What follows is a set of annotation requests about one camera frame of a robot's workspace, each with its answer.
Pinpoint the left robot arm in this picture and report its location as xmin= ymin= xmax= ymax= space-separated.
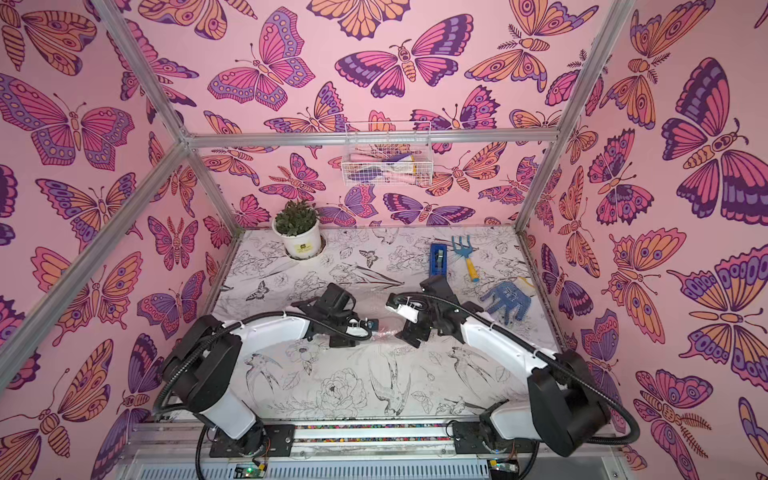
xmin=152 ymin=283 xmax=379 ymax=443

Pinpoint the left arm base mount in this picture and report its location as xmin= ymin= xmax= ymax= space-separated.
xmin=209 ymin=424 xmax=296 ymax=459

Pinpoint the blue tape dispenser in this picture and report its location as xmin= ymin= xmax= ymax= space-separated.
xmin=429 ymin=243 xmax=448 ymax=276

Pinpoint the blue yellow garden rake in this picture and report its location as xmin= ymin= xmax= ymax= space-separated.
xmin=451 ymin=235 xmax=479 ymax=283

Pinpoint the white wire wall basket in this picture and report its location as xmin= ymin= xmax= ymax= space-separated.
xmin=340 ymin=120 xmax=434 ymax=188

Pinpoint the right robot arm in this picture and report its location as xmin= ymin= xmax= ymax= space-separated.
xmin=386 ymin=275 xmax=641 ymax=457

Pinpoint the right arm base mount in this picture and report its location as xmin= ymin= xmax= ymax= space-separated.
xmin=445 ymin=420 xmax=534 ymax=455

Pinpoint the white potted succulent plant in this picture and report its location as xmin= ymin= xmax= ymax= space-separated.
xmin=272 ymin=200 xmax=322 ymax=260

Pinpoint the aluminium front rail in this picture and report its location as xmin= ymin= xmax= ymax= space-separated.
xmin=114 ymin=418 xmax=633 ymax=479

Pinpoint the clear bubble wrap sheet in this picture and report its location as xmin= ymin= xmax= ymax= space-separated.
xmin=362 ymin=315 xmax=409 ymax=346

